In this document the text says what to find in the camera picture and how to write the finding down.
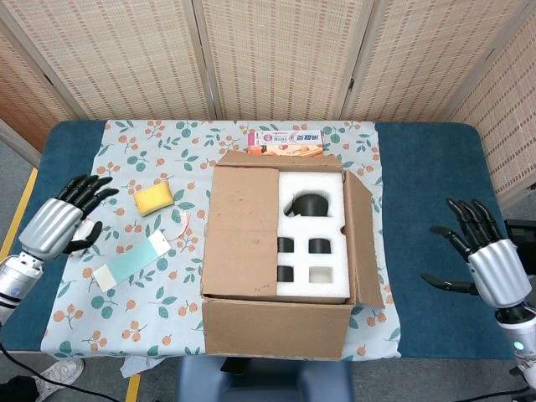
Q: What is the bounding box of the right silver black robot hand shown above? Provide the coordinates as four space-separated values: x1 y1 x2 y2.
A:
420 198 533 309

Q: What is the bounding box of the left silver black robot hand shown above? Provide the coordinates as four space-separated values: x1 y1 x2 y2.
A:
18 174 121 261

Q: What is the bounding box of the brown cardboard box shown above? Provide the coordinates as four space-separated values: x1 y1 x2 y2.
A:
200 150 386 361

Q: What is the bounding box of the orange biscuit box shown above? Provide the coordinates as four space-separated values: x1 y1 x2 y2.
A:
247 144 324 157

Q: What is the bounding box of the pink white toothpaste box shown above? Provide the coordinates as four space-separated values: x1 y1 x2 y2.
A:
246 129 326 147

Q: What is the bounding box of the white paper roll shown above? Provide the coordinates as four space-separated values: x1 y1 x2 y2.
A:
73 219 95 248

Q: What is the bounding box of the black device at table side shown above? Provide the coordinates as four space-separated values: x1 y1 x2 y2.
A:
504 219 536 260

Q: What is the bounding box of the teal and white paper card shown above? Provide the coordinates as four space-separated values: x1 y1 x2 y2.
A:
92 229 173 291

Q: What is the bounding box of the yellow sponge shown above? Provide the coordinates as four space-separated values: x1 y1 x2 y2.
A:
133 181 175 217

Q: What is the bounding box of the clear plastic scrap red edge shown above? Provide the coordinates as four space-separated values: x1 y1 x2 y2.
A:
169 210 193 242

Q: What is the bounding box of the white sneaker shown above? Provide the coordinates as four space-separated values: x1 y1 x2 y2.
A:
35 358 85 397

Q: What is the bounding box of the white foam insert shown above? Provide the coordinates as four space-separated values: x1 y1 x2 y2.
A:
276 170 352 306

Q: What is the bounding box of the black teapot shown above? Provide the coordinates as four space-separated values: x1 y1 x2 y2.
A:
282 193 330 218

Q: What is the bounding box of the blue padded seat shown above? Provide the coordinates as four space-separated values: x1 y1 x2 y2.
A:
175 358 355 402

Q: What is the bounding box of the woven wicker folding screen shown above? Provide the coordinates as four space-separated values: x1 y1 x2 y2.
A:
0 0 536 210

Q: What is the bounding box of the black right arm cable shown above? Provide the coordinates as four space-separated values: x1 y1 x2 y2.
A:
472 383 536 399

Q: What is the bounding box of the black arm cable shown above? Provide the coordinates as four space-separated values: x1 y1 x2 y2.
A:
0 343 122 402
472 383 536 399

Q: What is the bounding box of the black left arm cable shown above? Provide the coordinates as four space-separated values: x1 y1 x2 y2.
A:
0 343 122 402

